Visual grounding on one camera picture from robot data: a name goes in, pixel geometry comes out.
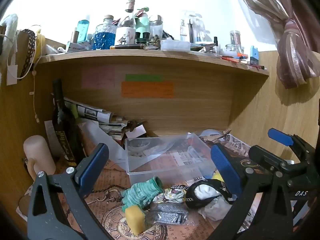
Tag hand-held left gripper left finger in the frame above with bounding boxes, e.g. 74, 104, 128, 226
27, 143, 110, 240

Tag teal knitted sock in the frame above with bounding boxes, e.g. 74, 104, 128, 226
120, 176, 164, 212

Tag glass jar with pink sticks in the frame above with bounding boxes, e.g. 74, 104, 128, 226
230, 30, 242, 47

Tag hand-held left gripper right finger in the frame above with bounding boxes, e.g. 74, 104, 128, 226
207, 143, 293, 240

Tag clear acrylic pen holder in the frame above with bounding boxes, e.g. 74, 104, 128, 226
179, 11, 207, 43

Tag white fluffy cloth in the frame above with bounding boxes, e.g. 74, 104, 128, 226
0, 14, 19, 57

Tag white crumpled cloth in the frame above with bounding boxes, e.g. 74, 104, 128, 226
199, 196, 233, 221

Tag striped brown curtain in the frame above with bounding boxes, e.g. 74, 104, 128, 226
228, 0, 320, 89

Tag dark wine bottle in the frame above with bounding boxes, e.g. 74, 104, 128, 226
51, 79, 84, 167

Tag black binoculars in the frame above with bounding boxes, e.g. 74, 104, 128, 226
135, 31, 152, 44

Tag card with lace ribbons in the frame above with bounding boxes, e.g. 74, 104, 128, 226
16, 25, 47, 79

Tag orange sticky note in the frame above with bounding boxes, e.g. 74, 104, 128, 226
121, 81, 174, 99

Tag white paper tag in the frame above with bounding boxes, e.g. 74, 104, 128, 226
128, 125, 147, 138

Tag translucent plastic sheet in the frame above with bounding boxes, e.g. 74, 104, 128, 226
81, 119, 127, 164

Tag white hanging tag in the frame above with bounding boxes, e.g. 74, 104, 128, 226
6, 64, 18, 86

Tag clear lidded plastic case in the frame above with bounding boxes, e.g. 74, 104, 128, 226
160, 39, 191, 52

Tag white flat box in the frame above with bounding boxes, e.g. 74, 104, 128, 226
66, 41, 91, 52

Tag green sticky note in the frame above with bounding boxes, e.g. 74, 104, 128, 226
125, 74, 163, 82

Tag mint green spray bottle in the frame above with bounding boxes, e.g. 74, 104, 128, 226
134, 6, 151, 40

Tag clear bottle with brown cap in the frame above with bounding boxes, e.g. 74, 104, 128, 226
119, 0, 137, 29

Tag pink sticky note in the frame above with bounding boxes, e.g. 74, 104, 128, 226
81, 67, 115, 89

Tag white printed mug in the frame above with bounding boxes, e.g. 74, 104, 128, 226
114, 27, 137, 46

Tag rolled newspaper bundle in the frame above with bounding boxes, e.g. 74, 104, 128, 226
63, 97, 128, 140

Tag pale pink pillar candle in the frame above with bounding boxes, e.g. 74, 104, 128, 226
23, 135, 56, 182

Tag blue liquid bottle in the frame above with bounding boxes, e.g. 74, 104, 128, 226
77, 20, 90, 43

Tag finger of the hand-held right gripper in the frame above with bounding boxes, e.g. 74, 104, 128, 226
248, 144, 288, 174
267, 128, 316, 155

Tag white cord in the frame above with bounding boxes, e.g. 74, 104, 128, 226
29, 69, 41, 123

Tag glass bottle with blue beads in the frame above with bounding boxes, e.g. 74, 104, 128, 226
93, 15, 118, 50

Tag black and white cloth bundle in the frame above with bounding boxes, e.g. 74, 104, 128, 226
186, 179, 237, 210

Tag wooden shelf unit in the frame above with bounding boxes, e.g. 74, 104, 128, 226
0, 37, 320, 230

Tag clear glass jar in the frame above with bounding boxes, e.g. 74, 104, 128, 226
149, 15, 164, 37

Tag vintage printed paper mat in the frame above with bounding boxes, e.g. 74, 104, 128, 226
16, 132, 263, 240

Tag clear plastic storage box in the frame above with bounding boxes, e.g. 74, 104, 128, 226
125, 133, 217, 183

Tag yellow sponge block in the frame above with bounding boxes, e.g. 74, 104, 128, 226
125, 205, 146, 236

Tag small dish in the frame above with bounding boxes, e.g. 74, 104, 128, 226
127, 138, 151, 152

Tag silver glitter pouch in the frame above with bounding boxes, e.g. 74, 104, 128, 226
145, 202, 190, 226

